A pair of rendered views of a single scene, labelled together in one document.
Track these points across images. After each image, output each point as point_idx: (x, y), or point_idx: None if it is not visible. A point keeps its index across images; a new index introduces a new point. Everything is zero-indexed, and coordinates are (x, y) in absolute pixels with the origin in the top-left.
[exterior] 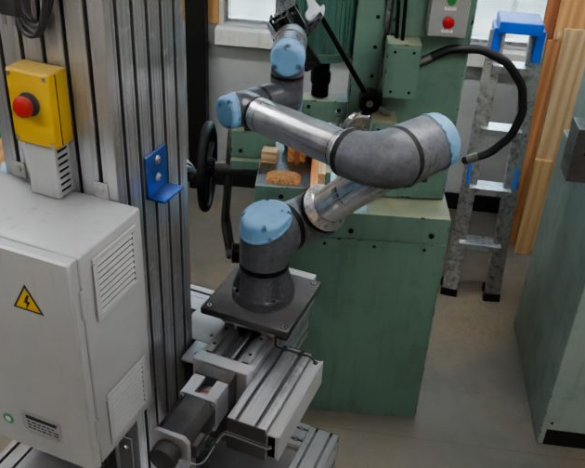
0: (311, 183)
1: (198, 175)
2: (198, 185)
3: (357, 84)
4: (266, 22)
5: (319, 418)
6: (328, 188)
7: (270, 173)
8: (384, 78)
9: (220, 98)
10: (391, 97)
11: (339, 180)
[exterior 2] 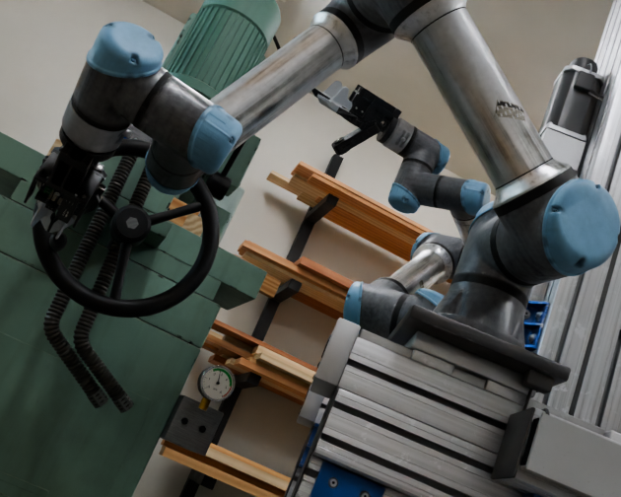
0: (269, 275)
1: (218, 244)
2: (212, 262)
3: (231, 166)
4: (347, 88)
5: None
6: (414, 280)
7: (239, 256)
8: (245, 170)
9: (488, 185)
10: (234, 190)
11: (421, 274)
